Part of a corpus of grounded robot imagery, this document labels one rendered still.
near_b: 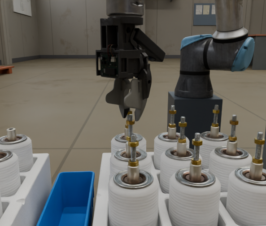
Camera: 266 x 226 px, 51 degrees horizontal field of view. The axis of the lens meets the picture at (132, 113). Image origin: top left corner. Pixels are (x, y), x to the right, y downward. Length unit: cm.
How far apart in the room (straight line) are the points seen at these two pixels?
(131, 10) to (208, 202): 38
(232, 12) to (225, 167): 53
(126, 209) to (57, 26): 988
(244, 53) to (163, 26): 908
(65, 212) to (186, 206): 47
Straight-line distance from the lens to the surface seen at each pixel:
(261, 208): 58
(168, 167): 63
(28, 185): 71
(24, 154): 78
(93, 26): 1005
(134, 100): 57
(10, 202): 66
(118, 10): 56
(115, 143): 73
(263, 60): 608
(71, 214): 91
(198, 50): 106
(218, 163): 67
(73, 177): 89
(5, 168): 67
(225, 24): 100
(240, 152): 70
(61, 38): 1024
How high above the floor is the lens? 50
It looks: 14 degrees down
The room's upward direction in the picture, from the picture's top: straight up
